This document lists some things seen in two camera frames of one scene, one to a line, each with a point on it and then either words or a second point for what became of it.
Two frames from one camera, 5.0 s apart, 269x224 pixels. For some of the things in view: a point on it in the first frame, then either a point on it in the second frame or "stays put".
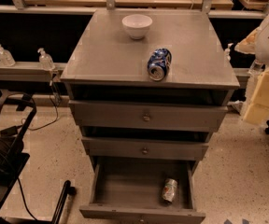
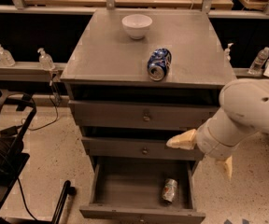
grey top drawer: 148,116 stays put
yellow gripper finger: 248,44 → 219,139
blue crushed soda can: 158,63 stays put
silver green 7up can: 169,189 stays put
